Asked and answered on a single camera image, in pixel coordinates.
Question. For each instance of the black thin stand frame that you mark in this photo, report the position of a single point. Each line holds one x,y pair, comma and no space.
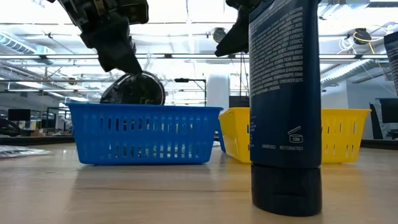
182,80

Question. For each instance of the small blue plastic basket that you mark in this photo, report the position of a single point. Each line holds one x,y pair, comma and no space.
221,137

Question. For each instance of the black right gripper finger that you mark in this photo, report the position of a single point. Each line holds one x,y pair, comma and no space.
236,37

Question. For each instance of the black upright panel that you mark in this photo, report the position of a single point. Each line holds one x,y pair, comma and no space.
375,124

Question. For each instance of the black round ceiling fixture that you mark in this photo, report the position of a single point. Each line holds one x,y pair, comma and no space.
220,35
361,35

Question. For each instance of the yellow slotted plastic basket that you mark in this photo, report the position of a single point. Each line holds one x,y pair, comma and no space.
236,130

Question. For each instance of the large blue slotted plastic basket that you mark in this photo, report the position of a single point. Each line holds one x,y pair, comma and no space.
143,138

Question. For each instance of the black wide screen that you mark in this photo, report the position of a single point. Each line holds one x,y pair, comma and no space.
237,102

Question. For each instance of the black round object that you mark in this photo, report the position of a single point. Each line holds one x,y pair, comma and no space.
9,129

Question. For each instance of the grey overhead crossbar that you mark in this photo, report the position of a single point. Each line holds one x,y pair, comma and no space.
186,56

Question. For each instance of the dark navy shower gel bottle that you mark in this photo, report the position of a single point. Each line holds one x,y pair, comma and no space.
286,109
393,56

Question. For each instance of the small black computer monitor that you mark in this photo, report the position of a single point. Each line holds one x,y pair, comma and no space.
18,115

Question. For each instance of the black bath puff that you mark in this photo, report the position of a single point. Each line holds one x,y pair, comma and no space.
133,90

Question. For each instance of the white room pillar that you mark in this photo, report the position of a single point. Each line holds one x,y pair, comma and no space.
217,93

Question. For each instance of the white blue toothpaste tube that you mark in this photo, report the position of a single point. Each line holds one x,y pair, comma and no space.
18,151

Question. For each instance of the large black computer monitor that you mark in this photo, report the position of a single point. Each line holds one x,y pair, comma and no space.
390,110

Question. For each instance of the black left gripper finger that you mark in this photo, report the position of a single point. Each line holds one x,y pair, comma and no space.
115,46

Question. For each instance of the silver ventilation duct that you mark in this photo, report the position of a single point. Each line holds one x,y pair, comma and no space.
345,73

